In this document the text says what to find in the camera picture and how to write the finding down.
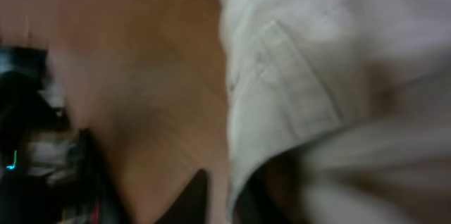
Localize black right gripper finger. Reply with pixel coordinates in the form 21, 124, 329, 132
156, 169, 209, 224

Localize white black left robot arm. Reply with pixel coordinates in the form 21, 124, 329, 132
1, 46, 130, 223

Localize beige cargo shorts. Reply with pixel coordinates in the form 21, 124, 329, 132
220, 0, 450, 223

